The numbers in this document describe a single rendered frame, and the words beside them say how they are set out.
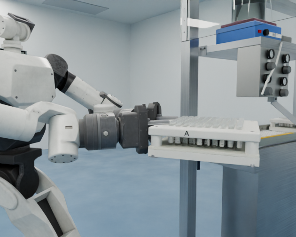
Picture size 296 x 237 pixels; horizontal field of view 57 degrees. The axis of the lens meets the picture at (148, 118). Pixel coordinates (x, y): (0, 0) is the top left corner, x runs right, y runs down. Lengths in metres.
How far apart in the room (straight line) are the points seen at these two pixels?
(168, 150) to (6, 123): 0.34
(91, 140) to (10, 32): 0.49
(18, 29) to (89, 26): 5.69
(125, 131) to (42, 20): 5.66
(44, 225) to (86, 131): 0.43
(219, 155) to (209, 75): 4.77
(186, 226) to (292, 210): 0.59
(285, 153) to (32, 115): 1.14
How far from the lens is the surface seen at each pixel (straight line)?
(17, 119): 0.60
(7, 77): 0.89
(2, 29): 0.98
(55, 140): 0.64
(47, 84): 1.00
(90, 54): 6.56
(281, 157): 1.40
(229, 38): 1.28
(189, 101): 1.30
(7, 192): 0.97
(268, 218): 1.50
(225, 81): 5.14
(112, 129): 0.63
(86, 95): 1.15
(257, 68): 1.15
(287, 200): 1.64
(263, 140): 1.26
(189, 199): 1.40
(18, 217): 0.99
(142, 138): 0.66
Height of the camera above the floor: 1.16
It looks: 5 degrees down
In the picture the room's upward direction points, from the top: straight up
